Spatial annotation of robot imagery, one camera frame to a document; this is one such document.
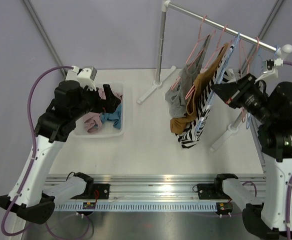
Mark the teal blue tank top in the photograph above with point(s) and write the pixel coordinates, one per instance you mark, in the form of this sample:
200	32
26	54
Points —
115	117

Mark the grey tank top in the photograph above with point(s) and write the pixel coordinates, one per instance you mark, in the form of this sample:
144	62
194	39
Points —
176	96

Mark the mustard brown tank top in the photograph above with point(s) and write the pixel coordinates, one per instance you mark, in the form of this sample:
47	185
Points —
192	90

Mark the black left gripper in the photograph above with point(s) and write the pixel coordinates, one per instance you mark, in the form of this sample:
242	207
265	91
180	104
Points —
109	104

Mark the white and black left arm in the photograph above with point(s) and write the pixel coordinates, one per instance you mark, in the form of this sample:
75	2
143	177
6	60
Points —
28	200

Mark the aluminium mounting rail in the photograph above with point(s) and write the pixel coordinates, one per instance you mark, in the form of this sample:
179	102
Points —
153	188

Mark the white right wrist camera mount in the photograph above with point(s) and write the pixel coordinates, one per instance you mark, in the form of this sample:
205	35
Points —
270	69

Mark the white slotted cable duct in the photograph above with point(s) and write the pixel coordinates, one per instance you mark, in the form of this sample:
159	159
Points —
129	206

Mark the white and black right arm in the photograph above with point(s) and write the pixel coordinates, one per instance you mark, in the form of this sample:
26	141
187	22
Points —
271	217

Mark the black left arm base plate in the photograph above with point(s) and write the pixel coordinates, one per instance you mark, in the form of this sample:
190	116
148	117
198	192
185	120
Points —
99	191

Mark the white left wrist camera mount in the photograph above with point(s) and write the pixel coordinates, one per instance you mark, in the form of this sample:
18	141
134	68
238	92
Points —
85	77

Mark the grey metal clothes rack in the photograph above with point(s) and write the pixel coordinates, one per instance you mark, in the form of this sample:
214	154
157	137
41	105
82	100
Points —
279	53

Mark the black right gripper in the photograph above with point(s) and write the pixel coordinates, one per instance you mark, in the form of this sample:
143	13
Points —
226	91

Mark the mauve pink tank top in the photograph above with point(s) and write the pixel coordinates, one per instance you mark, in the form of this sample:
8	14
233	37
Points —
92	122

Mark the white plastic basket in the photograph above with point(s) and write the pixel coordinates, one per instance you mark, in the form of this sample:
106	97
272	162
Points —
107	130

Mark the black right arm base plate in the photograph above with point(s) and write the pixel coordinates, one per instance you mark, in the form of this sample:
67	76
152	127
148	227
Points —
208	191

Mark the black white striped tank top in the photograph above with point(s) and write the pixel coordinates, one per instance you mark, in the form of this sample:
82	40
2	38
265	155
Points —
189	129

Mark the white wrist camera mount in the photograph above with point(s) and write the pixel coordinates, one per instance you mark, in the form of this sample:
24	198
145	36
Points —
85	77
270	69

